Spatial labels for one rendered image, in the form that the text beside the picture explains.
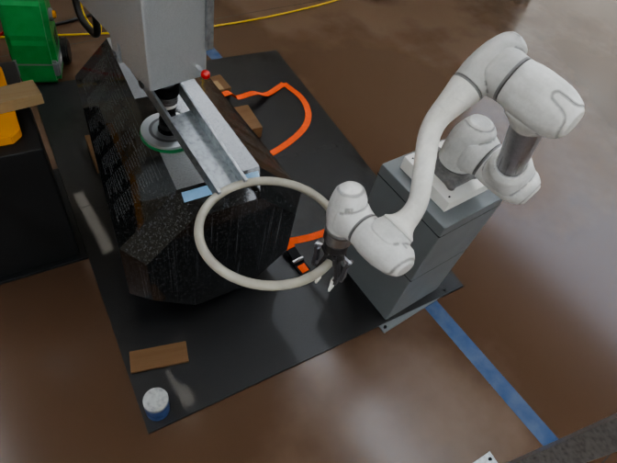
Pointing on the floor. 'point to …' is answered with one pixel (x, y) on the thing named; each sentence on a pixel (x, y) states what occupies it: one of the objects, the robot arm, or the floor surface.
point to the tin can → (156, 403)
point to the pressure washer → (34, 39)
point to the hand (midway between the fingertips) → (325, 278)
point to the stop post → (573, 446)
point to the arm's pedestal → (446, 233)
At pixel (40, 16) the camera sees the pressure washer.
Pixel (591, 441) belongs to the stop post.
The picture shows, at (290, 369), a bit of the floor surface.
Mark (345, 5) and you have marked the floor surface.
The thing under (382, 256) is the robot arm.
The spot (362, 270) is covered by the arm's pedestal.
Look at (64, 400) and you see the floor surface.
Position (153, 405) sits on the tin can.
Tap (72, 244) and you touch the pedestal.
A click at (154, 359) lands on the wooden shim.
